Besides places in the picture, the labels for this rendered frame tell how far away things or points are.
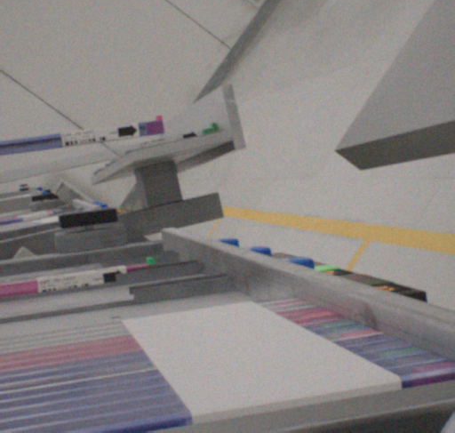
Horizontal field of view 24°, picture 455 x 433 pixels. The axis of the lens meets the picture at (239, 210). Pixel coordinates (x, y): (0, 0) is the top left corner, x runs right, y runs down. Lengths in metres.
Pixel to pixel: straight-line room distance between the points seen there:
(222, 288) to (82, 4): 7.86
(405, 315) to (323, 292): 0.10
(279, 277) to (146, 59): 7.95
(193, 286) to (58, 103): 7.75
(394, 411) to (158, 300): 0.37
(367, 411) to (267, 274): 0.28
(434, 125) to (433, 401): 0.68
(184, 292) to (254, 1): 8.05
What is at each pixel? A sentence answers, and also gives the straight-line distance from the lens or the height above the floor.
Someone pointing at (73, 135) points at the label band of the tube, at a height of 0.84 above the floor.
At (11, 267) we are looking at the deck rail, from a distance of 0.93.
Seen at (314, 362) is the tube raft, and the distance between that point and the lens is 0.34.
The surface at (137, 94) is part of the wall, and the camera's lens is 8.42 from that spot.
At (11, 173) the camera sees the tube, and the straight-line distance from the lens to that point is 1.08.
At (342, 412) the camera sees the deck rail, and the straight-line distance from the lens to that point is 0.27.
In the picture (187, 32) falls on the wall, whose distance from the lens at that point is 8.53.
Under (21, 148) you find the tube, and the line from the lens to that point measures 0.84.
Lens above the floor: 0.86
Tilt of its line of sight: 11 degrees down
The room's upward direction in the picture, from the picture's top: 54 degrees counter-clockwise
